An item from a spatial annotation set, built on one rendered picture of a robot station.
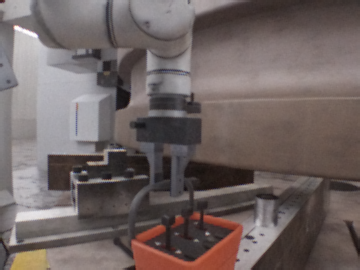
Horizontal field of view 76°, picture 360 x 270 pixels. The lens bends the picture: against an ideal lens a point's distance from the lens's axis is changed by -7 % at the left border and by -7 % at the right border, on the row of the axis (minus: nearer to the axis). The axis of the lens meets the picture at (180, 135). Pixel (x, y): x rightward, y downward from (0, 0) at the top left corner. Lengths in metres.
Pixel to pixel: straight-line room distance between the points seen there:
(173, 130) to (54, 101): 5.10
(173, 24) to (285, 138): 0.67
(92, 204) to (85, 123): 3.08
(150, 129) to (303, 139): 0.58
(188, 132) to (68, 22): 0.25
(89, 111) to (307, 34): 3.83
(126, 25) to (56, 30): 0.10
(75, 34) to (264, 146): 0.74
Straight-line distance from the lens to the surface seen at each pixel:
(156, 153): 0.50
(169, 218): 0.44
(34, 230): 1.63
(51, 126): 5.53
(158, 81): 0.46
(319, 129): 0.91
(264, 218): 0.87
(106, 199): 1.54
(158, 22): 0.34
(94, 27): 0.39
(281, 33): 1.15
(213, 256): 0.44
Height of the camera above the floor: 1.01
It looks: 2 degrees down
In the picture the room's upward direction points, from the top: 1 degrees clockwise
